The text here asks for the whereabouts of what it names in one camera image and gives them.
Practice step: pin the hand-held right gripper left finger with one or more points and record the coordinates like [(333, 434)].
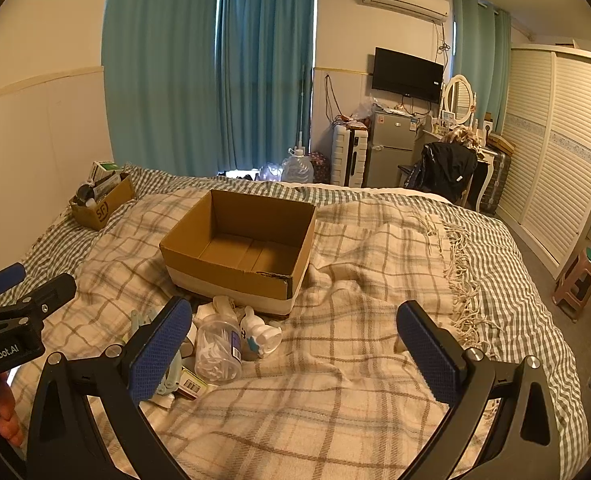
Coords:
[(159, 351)]

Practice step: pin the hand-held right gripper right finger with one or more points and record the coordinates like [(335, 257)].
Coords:
[(428, 356)]

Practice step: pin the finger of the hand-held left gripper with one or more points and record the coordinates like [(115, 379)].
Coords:
[(5, 277), (55, 289)]

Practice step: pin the person's left hand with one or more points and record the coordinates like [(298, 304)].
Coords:
[(4, 410)]

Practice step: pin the small barcode carton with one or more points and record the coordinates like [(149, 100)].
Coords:
[(193, 385)]

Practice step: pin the clear cotton swab jar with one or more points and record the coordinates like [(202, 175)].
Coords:
[(218, 355)]

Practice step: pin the white squeeze tube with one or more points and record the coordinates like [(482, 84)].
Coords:
[(220, 306)]

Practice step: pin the small cardboard box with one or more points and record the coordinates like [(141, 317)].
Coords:
[(106, 206)]

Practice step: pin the black bottle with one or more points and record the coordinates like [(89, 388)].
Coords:
[(85, 194)]

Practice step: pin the white pump bottle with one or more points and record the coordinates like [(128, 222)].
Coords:
[(260, 337)]

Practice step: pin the beige plaid blanket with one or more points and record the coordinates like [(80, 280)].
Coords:
[(325, 385)]

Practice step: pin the large open cardboard box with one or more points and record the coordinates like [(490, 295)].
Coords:
[(235, 260)]

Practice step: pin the green and white carton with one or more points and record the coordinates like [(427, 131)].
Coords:
[(108, 170)]

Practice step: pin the brown plastic stool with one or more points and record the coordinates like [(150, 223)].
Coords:
[(578, 285)]

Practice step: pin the black jacket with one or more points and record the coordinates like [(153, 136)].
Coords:
[(445, 167)]

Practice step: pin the dark checked suitcase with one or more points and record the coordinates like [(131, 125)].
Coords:
[(498, 177)]

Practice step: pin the white dressing table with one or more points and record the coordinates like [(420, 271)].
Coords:
[(483, 165)]

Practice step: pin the grey small fridge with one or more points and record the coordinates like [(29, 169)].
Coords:
[(390, 150)]

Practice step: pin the white suitcase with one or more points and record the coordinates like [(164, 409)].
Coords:
[(350, 157)]

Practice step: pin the dark patterned bag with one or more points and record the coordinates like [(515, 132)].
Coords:
[(321, 167)]

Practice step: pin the clear water jug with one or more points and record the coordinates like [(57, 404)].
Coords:
[(298, 170)]

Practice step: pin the white louvred wardrobe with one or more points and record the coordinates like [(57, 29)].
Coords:
[(555, 160)]

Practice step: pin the wide teal curtain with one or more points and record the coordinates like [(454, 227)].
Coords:
[(160, 70)]

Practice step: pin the clear plastic bag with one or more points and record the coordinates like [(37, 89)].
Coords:
[(363, 111)]

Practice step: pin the white oval mirror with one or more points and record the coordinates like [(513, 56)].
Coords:
[(458, 97)]

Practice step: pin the white pole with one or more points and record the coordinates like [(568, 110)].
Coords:
[(303, 110)]

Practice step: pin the narrow teal curtain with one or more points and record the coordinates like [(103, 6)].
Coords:
[(475, 60)]

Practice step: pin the teal window curtain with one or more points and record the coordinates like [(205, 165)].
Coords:
[(268, 70)]

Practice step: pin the black wall television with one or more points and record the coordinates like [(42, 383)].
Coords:
[(408, 75)]

